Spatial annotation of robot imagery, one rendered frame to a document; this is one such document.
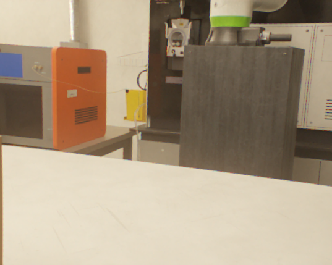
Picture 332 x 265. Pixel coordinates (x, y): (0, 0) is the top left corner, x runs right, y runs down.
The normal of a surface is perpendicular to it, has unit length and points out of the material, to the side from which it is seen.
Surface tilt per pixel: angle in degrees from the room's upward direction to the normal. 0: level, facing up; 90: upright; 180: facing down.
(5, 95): 90
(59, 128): 90
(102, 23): 90
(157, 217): 0
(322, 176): 90
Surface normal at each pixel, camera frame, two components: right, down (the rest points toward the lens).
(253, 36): -0.40, -0.01
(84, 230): 0.04, -0.98
